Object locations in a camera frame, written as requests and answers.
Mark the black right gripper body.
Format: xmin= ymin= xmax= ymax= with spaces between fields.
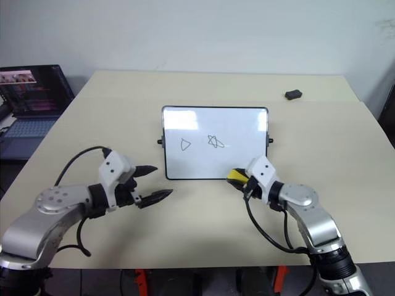
xmin=243 ymin=175 xmax=264 ymax=200

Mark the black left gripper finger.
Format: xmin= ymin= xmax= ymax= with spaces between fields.
xmin=133 ymin=189 xmax=173 ymax=208
xmin=134 ymin=165 xmax=159 ymax=178

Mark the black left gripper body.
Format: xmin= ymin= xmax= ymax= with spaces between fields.
xmin=114 ymin=174 xmax=139 ymax=208

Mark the yellow whiteboard eraser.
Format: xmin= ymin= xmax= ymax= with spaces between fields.
xmin=227 ymin=169 xmax=248 ymax=184

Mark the small black-framed whiteboard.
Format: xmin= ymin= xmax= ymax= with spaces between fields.
xmin=157 ymin=105 xmax=275 ymax=181

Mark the small black rectangular block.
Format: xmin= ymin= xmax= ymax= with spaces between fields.
xmin=284 ymin=89 xmax=304 ymax=101

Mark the open blue laptop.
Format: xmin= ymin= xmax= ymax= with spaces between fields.
xmin=0 ymin=64 xmax=76 ymax=160

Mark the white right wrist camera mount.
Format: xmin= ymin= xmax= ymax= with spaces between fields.
xmin=246 ymin=154 xmax=280 ymax=199

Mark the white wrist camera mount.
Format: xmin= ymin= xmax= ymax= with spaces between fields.
xmin=246 ymin=154 xmax=280 ymax=199
xmin=98 ymin=150 xmax=136 ymax=212

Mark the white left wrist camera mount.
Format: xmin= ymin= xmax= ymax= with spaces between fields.
xmin=98 ymin=150 xmax=136 ymax=212

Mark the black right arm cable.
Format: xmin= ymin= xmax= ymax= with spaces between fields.
xmin=243 ymin=183 xmax=311 ymax=254

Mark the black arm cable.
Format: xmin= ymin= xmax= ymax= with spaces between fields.
xmin=54 ymin=146 xmax=112 ymax=257
xmin=243 ymin=183 xmax=311 ymax=254

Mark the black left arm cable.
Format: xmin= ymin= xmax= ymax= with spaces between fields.
xmin=54 ymin=146 xmax=112 ymax=257

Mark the orange table frame bracket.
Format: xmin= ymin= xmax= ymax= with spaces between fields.
xmin=274 ymin=265 xmax=290 ymax=296
xmin=134 ymin=268 xmax=149 ymax=296

